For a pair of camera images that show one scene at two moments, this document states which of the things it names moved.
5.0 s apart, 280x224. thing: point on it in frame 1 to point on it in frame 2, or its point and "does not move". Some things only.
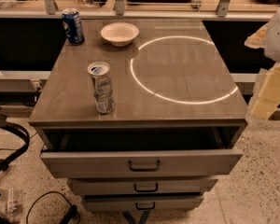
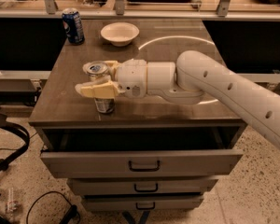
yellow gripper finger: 274,88 to 99,90
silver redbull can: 103,86 does not move
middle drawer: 143,186 does not move
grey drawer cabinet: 177,121 does not move
